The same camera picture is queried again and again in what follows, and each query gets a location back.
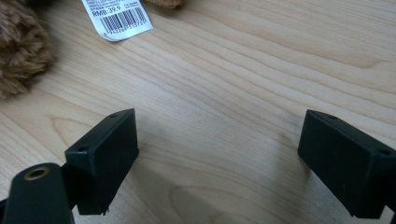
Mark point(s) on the brown plush teddy bear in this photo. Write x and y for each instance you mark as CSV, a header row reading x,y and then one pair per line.
x,y
18,46

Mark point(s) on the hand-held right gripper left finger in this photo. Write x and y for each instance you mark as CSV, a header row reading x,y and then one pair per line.
x,y
104,161

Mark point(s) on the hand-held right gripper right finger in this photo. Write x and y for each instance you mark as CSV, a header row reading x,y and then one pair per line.
x,y
348,168

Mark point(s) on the white paper barcode tag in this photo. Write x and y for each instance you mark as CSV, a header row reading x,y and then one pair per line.
x,y
120,18

